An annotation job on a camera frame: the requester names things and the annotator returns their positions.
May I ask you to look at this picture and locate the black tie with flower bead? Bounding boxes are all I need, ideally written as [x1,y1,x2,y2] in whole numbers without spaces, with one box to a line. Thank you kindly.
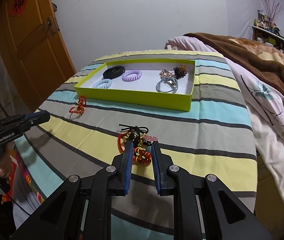
[119,124,158,147]

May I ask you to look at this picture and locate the small red knot charm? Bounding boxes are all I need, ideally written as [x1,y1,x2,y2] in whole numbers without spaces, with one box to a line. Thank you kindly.
[69,95,87,119]

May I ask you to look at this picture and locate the gold bells black cord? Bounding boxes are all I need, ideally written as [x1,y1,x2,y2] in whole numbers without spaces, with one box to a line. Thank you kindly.
[121,130,144,147]

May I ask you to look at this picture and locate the light blue spiral hair tie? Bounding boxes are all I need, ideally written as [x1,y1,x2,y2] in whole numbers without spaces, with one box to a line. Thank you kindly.
[92,78,113,90]

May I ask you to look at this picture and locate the grey elastic hair ties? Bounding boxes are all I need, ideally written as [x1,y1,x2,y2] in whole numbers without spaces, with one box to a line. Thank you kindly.
[155,77,179,94]

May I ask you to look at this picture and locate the black fitness band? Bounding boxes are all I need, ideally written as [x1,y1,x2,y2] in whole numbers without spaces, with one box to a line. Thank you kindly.
[103,66,125,80]

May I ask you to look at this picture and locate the pink rhinestone hair clip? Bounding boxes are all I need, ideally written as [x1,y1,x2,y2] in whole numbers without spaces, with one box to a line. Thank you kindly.
[159,69,174,80]

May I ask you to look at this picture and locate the purple spiral hair tie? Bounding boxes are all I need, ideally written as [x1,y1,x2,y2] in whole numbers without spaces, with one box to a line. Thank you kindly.
[121,69,143,82]

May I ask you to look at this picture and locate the dark beaded amber hair tie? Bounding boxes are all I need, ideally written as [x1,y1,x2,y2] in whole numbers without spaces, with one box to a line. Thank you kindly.
[173,64,188,79]

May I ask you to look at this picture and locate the person's left hand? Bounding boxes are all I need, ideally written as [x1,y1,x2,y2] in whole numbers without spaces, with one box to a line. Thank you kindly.
[0,145,13,178]

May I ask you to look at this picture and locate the striped cloth cover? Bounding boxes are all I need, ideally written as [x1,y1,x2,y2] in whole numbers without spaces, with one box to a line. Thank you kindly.
[13,50,257,226]

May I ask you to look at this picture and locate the lime green cardboard tray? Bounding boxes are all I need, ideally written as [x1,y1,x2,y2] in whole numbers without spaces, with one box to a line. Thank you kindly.
[74,59,196,112]

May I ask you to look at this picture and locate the wooden door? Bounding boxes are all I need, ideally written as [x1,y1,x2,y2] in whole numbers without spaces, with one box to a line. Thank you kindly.
[0,0,75,111]

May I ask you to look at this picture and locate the red fu door sticker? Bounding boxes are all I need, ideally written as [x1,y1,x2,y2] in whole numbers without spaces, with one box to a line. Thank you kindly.
[9,0,27,16]

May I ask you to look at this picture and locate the pink floral quilt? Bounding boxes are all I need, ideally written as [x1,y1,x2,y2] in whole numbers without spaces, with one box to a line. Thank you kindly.
[165,36,284,238]

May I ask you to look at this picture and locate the brown plush blanket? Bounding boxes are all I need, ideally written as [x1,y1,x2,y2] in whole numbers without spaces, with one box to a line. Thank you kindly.
[185,33,284,96]

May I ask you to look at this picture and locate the cluttered shelf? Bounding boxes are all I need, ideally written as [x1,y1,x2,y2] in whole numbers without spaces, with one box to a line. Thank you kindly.
[252,10,284,53]

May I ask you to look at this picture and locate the purple blossom branches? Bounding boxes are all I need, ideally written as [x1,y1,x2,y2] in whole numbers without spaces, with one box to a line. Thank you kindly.
[262,0,284,23]

